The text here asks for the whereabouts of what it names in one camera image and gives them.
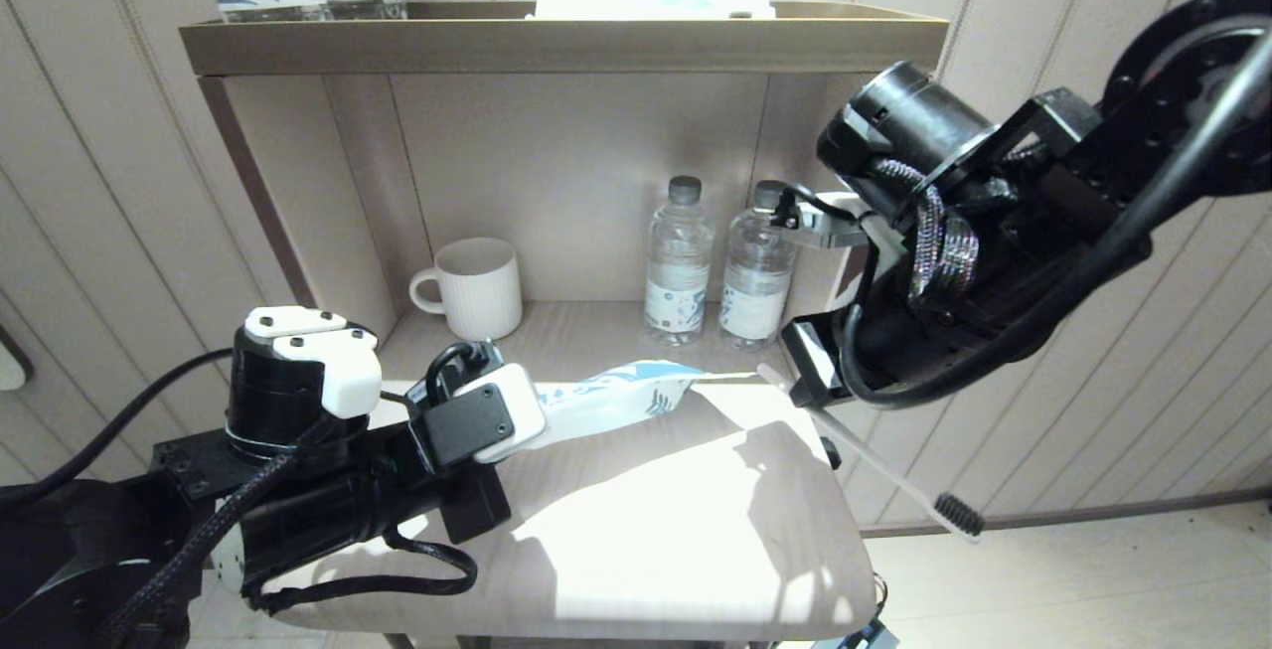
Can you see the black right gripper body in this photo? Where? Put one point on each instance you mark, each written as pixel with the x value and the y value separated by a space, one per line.
pixel 815 361

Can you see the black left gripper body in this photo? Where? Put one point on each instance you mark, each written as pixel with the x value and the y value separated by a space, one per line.
pixel 477 510

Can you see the white toothbrush dark bristles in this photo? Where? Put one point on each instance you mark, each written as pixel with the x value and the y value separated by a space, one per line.
pixel 894 470

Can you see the white blue-printed plastic bag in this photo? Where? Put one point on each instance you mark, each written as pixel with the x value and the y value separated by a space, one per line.
pixel 616 396

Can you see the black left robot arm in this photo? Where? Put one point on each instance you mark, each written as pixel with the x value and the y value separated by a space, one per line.
pixel 298 510

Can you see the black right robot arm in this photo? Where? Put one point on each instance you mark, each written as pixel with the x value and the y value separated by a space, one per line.
pixel 994 281

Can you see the black power plug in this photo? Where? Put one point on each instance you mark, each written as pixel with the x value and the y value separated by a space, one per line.
pixel 831 454

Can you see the clear plastic water bottle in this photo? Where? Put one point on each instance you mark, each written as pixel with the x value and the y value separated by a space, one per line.
pixel 679 271
pixel 757 276

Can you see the white ribbed mug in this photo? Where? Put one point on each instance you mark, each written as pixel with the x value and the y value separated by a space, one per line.
pixel 482 291

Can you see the blue floor device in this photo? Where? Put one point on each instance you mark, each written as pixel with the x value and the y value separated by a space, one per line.
pixel 860 637

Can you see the white blue packet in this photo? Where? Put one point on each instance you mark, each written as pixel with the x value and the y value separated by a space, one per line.
pixel 646 1

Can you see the beige wooden shelf unit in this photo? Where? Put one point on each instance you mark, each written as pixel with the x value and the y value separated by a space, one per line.
pixel 556 43

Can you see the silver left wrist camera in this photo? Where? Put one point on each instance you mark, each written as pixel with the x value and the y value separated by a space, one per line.
pixel 517 410

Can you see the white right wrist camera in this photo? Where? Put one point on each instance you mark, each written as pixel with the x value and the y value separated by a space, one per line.
pixel 825 222

